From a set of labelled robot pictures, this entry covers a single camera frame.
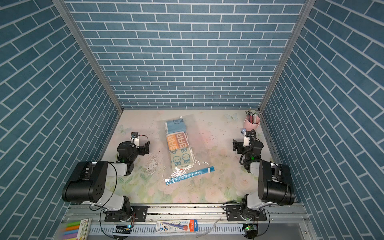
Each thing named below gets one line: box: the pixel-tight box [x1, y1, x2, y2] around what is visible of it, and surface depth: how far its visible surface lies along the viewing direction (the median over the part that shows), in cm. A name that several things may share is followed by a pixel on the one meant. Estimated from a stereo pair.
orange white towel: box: [166, 131, 190, 151], surface depth 101 cm
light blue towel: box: [166, 119, 187, 134], surface depth 110 cm
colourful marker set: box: [63, 218, 93, 240], surface depth 70 cm
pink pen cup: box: [243, 115, 261, 132], surface depth 103 cm
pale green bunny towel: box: [169, 146, 196, 169], surface depth 93 cm
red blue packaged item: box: [155, 219, 199, 233], surface depth 71 cm
